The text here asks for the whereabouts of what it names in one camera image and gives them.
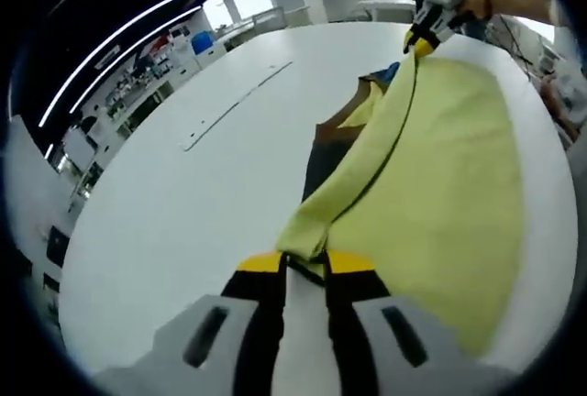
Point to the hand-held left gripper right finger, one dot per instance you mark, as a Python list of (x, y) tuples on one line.
[(390, 345)]

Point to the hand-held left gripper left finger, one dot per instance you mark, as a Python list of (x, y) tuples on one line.
[(220, 345)]

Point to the yellow-green garment with grey and blue sleeves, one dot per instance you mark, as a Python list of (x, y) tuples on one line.
[(435, 185)]

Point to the white template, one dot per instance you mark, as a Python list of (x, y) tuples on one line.
[(229, 114)]

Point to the person's right hand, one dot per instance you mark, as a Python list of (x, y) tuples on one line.
[(476, 4)]

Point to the black chair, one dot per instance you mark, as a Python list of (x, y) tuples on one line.
[(57, 251)]

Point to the blue storage bin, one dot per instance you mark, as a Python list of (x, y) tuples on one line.
[(203, 43)]

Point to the white counter cabinets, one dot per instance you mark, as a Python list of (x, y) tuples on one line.
[(179, 63)]

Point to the long ceiling light strip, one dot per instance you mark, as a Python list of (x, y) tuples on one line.
[(119, 34), (128, 54)]

